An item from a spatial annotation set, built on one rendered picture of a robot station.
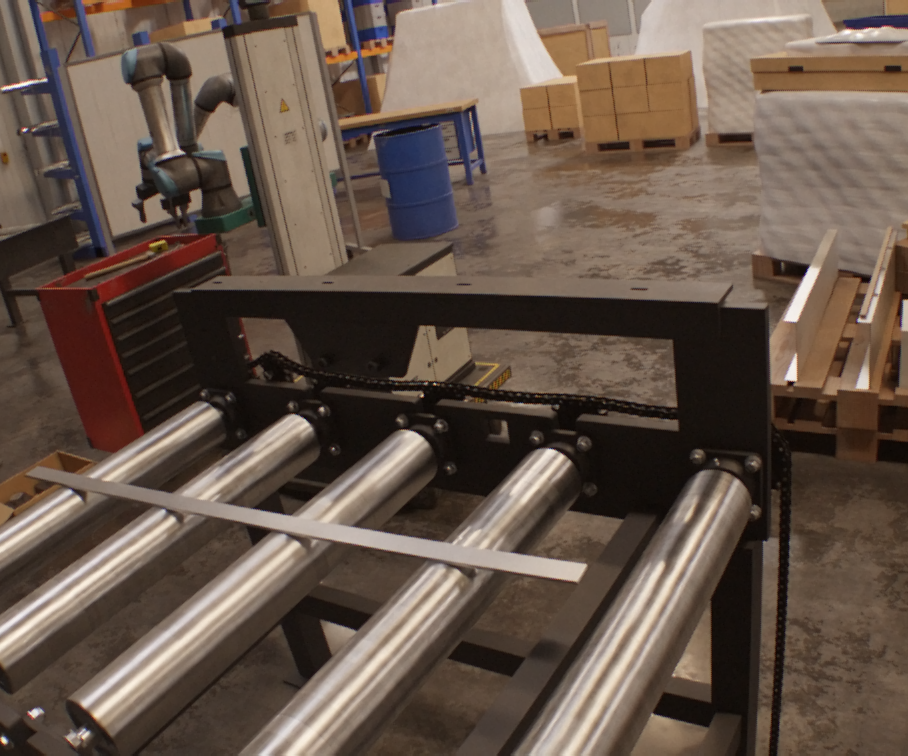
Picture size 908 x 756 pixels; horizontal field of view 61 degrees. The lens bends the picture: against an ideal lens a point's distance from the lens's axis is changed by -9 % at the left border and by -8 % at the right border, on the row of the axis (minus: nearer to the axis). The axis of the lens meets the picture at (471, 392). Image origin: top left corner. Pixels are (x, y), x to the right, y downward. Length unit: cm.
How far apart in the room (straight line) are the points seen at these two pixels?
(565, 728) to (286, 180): 250
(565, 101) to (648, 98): 198
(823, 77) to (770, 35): 480
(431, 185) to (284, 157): 395
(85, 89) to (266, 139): 304
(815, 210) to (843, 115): 57
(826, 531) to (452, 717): 131
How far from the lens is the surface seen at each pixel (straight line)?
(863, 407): 304
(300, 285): 173
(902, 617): 248
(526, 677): 119
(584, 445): 144
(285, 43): 321
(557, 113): 1140
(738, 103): 954
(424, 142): 693
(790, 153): 474
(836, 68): 456
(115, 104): 599
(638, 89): 963
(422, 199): 697
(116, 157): 599
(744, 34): 944
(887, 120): 441
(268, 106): 309
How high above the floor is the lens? 160
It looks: 24 degrees down
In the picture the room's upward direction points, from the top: 10 degrees counter-clockwise
